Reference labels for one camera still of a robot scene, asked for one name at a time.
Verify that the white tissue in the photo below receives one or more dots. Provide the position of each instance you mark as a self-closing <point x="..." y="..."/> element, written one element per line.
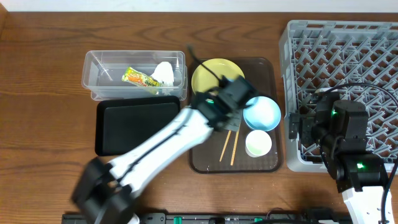
<point x="164" y="74"/>

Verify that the white green cup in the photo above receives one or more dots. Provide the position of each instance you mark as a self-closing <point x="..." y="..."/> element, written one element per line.
<point x="258" y="143"/>

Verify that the wooden chopstick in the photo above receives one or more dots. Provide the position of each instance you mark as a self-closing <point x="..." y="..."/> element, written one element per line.
<point x="225" y="145"/>
<point x="234" y="147"/>

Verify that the grey dishwasher rack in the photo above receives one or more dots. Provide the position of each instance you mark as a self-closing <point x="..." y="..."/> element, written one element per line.
<point x="360" y="58"/>

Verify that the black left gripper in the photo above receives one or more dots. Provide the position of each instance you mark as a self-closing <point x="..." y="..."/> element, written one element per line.
<point x="232" y="119"/>

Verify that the light blue bowl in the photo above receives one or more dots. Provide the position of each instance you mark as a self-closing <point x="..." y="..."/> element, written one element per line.
<point x="262" y="113"/>

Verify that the right wooden chopstick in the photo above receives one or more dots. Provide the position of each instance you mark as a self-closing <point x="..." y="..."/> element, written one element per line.
<point x="234" y="147"/>

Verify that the black plastic tray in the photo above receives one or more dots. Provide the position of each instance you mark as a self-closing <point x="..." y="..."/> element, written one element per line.
<point x="122" y="125"/>

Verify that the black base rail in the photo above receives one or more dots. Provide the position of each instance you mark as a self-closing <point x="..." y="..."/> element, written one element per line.
<point x="320" y="215"/>

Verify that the yellow round plate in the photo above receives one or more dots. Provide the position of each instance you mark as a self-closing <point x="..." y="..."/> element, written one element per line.
<point x="202" y="79"/>

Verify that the clear plastic waste bin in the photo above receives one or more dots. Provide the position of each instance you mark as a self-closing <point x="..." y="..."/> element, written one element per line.
<point x="105" y="73"/>

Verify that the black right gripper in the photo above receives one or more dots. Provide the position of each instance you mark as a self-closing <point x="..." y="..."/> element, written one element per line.
<point x="296" y="125"/>

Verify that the left wooden chopstick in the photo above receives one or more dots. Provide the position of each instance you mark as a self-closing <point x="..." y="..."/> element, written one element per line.
<point x="225" y="145"/>

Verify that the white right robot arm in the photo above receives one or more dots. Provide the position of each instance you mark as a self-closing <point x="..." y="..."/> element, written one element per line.
<point x="338" y="128"/>

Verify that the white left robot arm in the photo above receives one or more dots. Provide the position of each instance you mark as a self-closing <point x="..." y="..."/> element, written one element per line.
<point x="107" y="192"/>

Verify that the green snack wrapper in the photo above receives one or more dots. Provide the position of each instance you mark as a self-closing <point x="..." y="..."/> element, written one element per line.
<point x="140" y="79"/>

